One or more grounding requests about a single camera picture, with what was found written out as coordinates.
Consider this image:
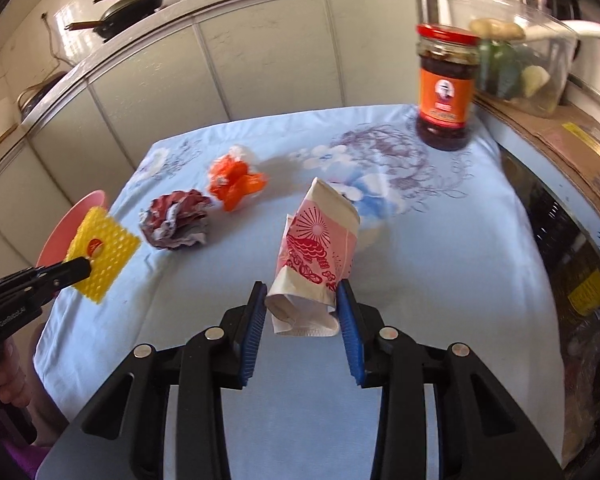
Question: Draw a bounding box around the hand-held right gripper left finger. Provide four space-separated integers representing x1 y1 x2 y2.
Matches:
37 281 268 480

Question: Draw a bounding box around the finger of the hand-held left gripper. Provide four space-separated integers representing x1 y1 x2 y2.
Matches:
37 256 92 293

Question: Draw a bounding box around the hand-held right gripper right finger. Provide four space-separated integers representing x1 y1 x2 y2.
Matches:
334 280 563 480

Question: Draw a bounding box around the yellow foam net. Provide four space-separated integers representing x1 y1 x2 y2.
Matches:
65 206 142 305

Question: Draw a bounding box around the paper bag with red print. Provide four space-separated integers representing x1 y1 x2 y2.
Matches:
265 176 361 337

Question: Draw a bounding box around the person's left hand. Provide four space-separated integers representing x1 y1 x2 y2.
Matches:
0 342 35 410

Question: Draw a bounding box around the crumpled maroon wrapper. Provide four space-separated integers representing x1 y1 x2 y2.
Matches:
139 189 213 251

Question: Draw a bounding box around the light blue floral tablecloth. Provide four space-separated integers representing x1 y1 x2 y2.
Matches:
32 104 566 480

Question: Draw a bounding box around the orange crumpled plastic bag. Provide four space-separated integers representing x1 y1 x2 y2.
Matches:
207 144 270 212

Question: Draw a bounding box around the purple clothing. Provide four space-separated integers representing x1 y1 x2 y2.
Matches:
2 441 53 480

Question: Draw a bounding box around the white glass door appliance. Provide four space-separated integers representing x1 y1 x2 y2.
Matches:
497 125 600 411

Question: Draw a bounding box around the sauce jar with orange label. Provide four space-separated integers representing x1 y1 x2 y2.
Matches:
415 23 482 152

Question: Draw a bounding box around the translucent plastic bag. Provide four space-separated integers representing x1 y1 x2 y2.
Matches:
562 330 600 466

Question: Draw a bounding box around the grey kitchen cabinet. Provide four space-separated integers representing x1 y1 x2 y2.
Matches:
0 0 421 271

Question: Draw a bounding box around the brown cardboard sheet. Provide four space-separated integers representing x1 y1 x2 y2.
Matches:
472 95 600 211

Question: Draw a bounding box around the green pepper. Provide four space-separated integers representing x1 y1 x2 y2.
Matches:
477 40 523 98

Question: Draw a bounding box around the pale yellow vegetable piece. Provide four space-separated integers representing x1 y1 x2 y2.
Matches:
521 65 551 98

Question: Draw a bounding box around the potato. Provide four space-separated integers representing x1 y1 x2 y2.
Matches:
469 17 526 41

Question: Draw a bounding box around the clear plastic container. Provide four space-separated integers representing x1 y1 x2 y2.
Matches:
442 0 581 118

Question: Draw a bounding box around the white radish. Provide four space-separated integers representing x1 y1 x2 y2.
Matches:
522 20 600 41

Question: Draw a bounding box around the black wok with wooden handle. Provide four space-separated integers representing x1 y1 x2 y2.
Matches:
65 0 164 41

